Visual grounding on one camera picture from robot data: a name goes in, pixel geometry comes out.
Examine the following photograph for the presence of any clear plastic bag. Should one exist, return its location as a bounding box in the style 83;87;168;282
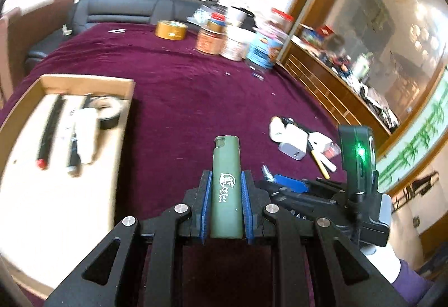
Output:
187;4;218;27

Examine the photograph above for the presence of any gold blue tin red lid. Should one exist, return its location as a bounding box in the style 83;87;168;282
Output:
206;13;228;32

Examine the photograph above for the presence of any yellow handled tool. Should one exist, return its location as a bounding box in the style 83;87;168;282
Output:
311;150;331;179

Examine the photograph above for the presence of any wooden glass cabinet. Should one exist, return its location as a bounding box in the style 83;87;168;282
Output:
275;0;448;154

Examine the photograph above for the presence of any bamboo print wall panel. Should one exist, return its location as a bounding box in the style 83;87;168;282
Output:
376;69;448;194

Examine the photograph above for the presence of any white squeeze bottle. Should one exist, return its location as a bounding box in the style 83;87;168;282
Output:
74;107;99;165

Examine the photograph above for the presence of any white pen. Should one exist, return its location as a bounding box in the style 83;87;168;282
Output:
315;151;337;173

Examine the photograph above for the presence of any brown chair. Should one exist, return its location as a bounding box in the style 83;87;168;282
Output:
0;0;76;108

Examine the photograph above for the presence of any white charger block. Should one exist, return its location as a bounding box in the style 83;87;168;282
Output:
278;127;309;161

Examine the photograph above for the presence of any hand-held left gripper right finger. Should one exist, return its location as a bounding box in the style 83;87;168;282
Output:
241;170;410;307

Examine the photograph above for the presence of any black marker pen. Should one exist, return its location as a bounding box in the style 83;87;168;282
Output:
66;93;90;177

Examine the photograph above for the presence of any orange label jar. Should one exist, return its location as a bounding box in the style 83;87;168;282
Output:
195;27;225;55

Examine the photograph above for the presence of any clutter of small items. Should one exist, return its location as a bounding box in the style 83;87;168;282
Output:
301;23;400;129

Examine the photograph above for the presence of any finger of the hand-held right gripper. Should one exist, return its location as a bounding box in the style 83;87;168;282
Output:
273;174;312;194
269;190;306;215

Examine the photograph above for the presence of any blue printed box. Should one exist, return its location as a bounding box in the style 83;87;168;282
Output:
300;27;324;46

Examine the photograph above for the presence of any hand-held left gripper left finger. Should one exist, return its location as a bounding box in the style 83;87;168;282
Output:
44;170;214;307

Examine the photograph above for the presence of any person's right forearm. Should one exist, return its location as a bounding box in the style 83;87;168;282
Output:
364;244;438;307

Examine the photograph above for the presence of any cardboard box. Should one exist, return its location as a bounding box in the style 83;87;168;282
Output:
0;74;136;301

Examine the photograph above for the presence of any green lighter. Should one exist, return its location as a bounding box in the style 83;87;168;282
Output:
211;135;243;239

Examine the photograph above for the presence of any red lid clear jar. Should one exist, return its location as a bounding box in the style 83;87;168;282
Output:
268;8;294;34

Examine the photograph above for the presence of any white plug adapter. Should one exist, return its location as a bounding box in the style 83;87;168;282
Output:
308;131;333;154

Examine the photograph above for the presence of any white kettle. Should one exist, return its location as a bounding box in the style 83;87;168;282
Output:
352;53;372;78

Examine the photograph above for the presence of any black tape roll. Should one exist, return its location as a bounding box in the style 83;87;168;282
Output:
84;95;123;131

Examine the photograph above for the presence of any blue label jar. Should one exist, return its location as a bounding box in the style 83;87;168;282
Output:
245;27;286;69

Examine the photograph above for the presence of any black leather sofa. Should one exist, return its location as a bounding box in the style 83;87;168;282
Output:
24;0;211;64

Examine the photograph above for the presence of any white plastic tub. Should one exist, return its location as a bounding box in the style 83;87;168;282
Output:
220;29;254;62

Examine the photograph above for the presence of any black pen red tip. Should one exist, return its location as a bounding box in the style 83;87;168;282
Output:
36;94;64;170

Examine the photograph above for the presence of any yellow tape roll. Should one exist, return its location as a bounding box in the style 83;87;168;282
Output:
155;20;188;41

